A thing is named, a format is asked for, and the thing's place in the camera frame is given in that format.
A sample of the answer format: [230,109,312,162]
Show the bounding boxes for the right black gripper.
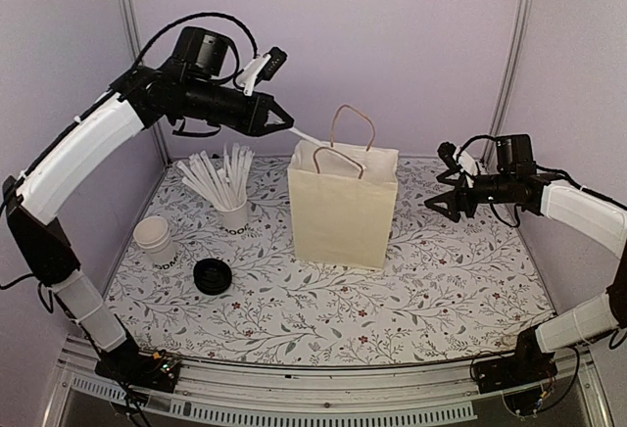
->
[425,168,515,223]

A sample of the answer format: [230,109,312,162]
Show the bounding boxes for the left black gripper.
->
[182,75,296,136]

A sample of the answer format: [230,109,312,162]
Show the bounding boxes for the single white straw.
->
[288,127,326,147]

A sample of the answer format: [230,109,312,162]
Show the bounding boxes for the beige paper takeout bag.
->
[287,132,399,270]

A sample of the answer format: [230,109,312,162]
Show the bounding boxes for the stack of white paper cups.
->
[133,215,178,270]

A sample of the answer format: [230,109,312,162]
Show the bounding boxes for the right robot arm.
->
[425,134,626,384]

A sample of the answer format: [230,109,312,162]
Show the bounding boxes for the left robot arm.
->
[1,14,294,382]

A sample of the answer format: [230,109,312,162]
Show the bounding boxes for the bundle of wrapped white straws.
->
[175,143,255,212]

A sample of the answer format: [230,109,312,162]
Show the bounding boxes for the white cup holding straws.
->
[217,201,249,236]

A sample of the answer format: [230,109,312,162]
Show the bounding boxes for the stack of black lids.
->
[193,258,232,296]

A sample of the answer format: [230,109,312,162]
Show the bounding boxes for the floral patterned table mat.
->
[106,157,554,366]

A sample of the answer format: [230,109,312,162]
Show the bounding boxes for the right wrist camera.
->
[437,142,479,177]

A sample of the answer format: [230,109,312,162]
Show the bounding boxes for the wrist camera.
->
[437,142,479,177]
[234,47,288,96]

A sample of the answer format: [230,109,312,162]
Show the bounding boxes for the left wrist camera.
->
[234,47,288,96]

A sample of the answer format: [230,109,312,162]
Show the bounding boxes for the right metal frame post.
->
[489,0,533,137]

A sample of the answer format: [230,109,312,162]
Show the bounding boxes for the metal frame post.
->
[489,0,533,137]
[118,0,171,166]

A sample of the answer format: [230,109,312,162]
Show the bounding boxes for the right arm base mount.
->
[469,327,557,394]

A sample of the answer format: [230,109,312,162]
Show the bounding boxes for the front aluminium rail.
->
[43,338,613,426]

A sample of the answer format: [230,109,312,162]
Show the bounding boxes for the left metal frame post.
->
[118,0,171,166]

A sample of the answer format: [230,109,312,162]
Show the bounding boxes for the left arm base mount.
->
[93,334,180,393]

